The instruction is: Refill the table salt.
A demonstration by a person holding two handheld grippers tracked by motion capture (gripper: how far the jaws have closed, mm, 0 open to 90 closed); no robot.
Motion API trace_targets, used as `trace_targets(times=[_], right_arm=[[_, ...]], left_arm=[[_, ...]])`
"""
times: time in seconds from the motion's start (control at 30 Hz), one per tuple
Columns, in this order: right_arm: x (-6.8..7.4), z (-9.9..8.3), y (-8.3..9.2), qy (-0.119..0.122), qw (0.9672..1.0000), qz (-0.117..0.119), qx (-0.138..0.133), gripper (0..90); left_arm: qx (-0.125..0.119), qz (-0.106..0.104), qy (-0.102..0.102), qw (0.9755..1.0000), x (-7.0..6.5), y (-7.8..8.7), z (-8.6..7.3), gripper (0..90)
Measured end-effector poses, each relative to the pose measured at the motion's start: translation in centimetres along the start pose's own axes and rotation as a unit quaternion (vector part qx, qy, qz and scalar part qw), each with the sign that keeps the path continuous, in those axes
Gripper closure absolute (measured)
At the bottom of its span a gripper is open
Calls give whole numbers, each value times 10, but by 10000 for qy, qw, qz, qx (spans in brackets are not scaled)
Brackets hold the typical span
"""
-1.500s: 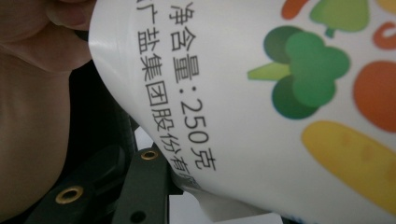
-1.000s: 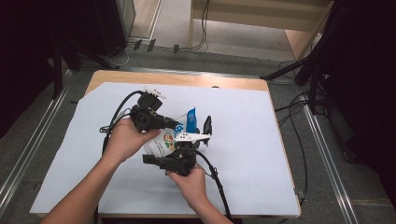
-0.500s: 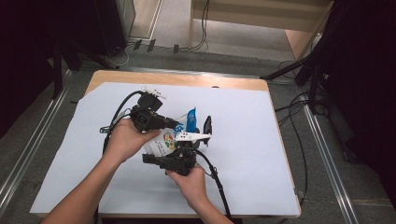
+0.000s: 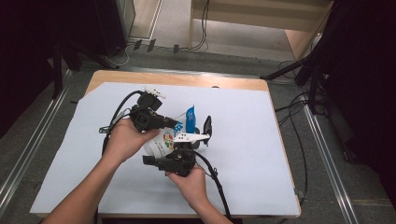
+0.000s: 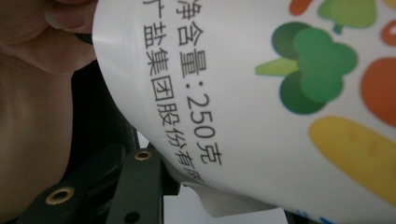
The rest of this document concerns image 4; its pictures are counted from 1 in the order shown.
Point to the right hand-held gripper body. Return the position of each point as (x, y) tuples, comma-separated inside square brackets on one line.
[(180, 161)]

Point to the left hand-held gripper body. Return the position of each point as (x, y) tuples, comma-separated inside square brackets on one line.
[(146, 118)]

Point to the blue and white bag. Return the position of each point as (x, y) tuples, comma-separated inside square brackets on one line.
[(158, 146)]

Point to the glass jar with black lid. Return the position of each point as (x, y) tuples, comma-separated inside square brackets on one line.
[(207, 126)]

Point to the person's right hand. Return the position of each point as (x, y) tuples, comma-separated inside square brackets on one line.
[(193, 186)]

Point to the person's left hand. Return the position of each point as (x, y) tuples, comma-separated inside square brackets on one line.
[(124, 143)]

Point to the white table sheet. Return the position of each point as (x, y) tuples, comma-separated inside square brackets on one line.
[(249, 186)]

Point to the small black block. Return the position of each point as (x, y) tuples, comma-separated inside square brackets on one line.
[(176, 48), (137, 44), (151, 45)]

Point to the dark cabinet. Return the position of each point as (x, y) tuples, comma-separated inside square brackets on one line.
[(109, 25)]

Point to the black metal stand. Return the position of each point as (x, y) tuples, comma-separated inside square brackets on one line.
[(313, 90), (57, 68)]

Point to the grey table clamp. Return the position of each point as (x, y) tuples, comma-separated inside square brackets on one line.
[(299, 194)]

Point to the light wooden bench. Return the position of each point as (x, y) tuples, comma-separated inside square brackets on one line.
[(249, 18)]

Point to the black curtain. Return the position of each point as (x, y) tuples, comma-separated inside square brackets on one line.
[(18, 46), (367, 77)]

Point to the metal floor rail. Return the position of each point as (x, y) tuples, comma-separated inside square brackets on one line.
[(336, 186), (18, 174)]

